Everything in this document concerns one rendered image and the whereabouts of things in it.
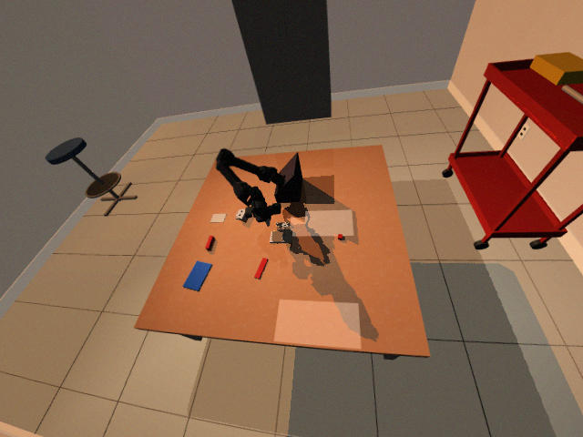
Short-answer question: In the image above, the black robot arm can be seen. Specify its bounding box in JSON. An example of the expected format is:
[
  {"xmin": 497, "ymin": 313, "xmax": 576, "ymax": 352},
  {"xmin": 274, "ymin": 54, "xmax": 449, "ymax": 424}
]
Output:
[{"xmin": 216, "ymin": 148, "xmax": 285, "ymax": 222}]

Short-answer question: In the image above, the blue flat rectangular plate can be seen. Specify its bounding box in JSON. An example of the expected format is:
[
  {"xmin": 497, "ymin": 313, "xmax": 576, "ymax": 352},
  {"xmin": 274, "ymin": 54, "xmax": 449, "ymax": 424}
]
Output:
[{"xmin": 183, "ymin": 261, "xmax": 212, "ymax": 290}]

